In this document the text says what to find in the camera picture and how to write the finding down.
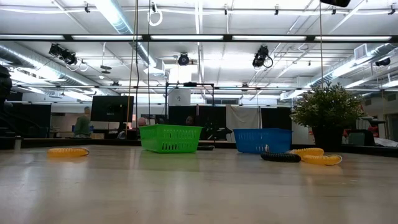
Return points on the person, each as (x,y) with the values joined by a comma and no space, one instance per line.
(190,120)
(82,124)
(141,122)

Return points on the white sign box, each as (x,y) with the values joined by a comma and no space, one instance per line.
(179,97)

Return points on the black ceiling camera cluster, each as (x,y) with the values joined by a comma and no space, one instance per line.
(63,53)

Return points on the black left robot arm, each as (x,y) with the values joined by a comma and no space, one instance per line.
(4,84)

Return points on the green plastic basket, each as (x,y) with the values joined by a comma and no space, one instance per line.
(169,138)

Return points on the blue plastic basket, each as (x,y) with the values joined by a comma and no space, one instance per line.
(262,140)

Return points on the green potted plant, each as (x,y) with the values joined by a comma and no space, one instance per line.
(326,109)

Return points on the black beam with light strips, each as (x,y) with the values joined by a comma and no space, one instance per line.
(186,37)

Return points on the black metal frame stand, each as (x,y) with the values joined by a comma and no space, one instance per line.
(189,84)

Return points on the black partition panel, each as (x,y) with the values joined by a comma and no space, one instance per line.
(31,119)
(213,115)
(275,118)

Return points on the white hanging cloth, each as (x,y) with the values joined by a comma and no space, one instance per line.
(242,117)

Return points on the silver ventilation duct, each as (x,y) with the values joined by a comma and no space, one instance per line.
(342,67)
(31,62)

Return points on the black computer monitor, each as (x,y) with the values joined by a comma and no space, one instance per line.
(112,109)

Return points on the black round ceiling lamp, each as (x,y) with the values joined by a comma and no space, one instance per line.
(106,67)

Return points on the black ceiling fixture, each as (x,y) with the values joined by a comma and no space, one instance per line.
(383,62)

